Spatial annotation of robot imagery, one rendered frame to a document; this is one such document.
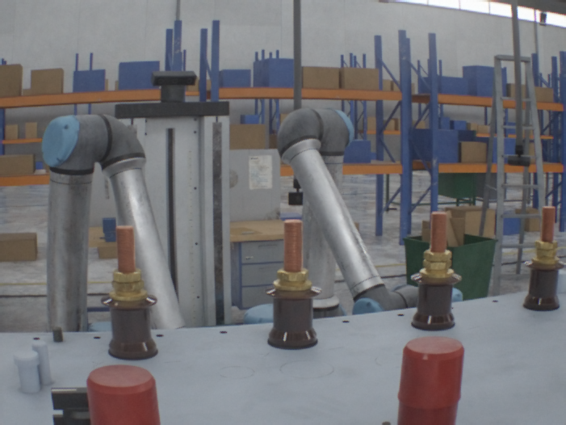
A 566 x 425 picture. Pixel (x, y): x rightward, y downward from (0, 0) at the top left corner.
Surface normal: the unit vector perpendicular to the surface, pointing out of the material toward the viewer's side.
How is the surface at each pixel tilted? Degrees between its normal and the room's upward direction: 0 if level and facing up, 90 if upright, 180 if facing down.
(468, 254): 94
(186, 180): 90
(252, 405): 0
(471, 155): 90
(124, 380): 4
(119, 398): 89
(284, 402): 0
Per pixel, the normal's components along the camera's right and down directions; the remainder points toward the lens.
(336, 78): 0.28, 0.11
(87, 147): 0.77, 0.25
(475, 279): 0.56, 0.17
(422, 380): -0.52, 0.08
